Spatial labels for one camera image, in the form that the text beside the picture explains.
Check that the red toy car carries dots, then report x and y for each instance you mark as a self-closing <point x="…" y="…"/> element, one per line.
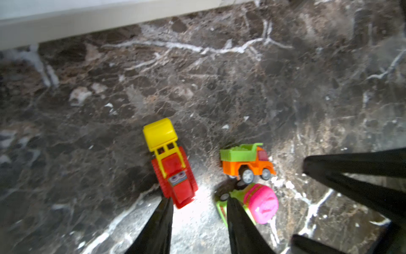
<point x="170" y="164"/>

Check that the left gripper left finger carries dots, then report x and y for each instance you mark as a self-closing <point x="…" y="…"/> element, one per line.
<point x="155" y="238"/>

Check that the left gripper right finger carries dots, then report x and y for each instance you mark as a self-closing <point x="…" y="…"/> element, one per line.
<point x="244" y="237"/>

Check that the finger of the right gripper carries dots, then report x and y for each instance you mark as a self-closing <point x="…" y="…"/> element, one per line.
<point x="303" y="245"/>
<point x="330" y="169"/>

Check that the white two-tier shelf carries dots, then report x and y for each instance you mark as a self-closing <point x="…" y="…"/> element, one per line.
<point x="28" y="22"/>

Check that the orange green dump truck toy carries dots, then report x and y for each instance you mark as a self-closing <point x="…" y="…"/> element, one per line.
<point x="247" y="161"/>

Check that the green pink toy car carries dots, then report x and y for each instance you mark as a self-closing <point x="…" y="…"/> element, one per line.
<point x="258" y="201"/>

